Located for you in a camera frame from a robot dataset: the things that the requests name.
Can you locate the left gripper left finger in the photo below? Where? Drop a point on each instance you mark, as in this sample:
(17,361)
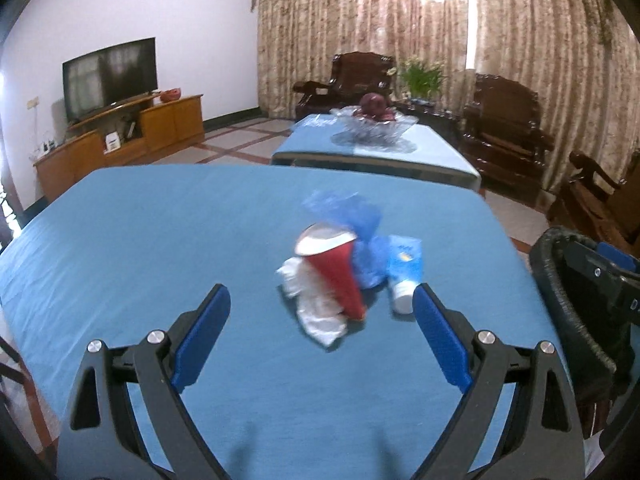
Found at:
(100,437)

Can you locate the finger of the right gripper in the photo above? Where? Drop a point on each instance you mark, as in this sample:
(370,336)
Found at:
(619,288)
(619,258)

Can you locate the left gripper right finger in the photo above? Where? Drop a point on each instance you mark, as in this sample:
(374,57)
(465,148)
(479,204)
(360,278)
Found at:
(541,436)

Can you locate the blue plastic bag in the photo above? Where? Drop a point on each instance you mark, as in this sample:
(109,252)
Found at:
(354,213)

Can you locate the red paper cup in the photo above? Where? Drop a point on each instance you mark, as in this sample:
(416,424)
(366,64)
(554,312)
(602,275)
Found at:
(328,249)

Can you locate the black trash bin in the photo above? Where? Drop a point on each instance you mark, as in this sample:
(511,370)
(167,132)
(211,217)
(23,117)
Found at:
(596,343)

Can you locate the dark wooden sofa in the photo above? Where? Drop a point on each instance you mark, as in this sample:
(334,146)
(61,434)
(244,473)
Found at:
(592,203)

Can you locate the near dark wooden armchair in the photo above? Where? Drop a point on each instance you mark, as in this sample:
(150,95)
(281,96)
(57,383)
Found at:
(502,136)

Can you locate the dark wooden armchair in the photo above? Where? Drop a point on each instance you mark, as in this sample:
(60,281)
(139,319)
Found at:
(502,136)
(353,75)

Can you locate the blue tablecloth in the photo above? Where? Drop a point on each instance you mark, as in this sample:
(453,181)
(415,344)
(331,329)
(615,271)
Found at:
(127,249)

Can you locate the blue white tube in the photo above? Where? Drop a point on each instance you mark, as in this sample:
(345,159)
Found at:
(404,271)

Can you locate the dark wooden side chair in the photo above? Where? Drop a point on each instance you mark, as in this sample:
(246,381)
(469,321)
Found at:
(10,227)

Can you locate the beige patterned curtains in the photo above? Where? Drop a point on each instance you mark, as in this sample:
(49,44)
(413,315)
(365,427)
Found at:
(580,56)

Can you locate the crumpled white tissue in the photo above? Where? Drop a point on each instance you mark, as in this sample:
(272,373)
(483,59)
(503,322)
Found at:
(316,309)

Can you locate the green potted plant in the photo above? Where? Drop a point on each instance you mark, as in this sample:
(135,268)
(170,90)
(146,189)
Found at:
(415,79)

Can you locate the glass fruit bowl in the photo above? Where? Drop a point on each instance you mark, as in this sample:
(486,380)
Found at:
(356,129)

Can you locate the red apple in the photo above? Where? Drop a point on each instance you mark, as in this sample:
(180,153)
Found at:
(373,105)

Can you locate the wooden TV cabinet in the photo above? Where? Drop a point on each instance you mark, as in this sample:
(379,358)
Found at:
(138,131)

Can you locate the far dark wooden armchair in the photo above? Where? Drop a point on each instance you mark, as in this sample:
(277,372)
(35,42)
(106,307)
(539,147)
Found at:
(353,75)

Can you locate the coffee table with blue cloth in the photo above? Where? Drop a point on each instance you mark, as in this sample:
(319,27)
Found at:
(321,140)

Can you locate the red bowl on cabinet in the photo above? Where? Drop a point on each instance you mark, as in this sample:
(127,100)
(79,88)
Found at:
(170,95)

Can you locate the black flat television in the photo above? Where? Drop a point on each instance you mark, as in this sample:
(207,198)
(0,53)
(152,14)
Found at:
(99,79)

